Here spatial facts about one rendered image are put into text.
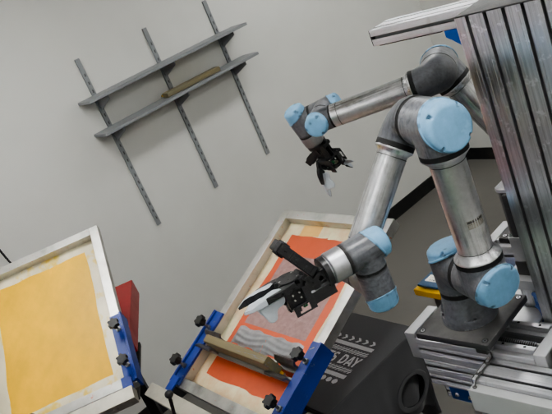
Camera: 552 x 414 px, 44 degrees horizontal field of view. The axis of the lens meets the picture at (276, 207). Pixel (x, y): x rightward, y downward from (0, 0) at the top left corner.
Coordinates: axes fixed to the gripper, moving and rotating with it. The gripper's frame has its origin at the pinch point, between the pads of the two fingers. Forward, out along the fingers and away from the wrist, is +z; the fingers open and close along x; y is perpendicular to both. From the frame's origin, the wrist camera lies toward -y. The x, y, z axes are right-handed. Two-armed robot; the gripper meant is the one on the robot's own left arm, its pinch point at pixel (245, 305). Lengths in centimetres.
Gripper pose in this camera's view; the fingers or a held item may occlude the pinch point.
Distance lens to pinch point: 150.3
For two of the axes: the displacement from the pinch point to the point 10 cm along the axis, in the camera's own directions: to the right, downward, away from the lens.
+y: 4.2, 8.8, 2.1
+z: -8.6, 4.6, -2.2
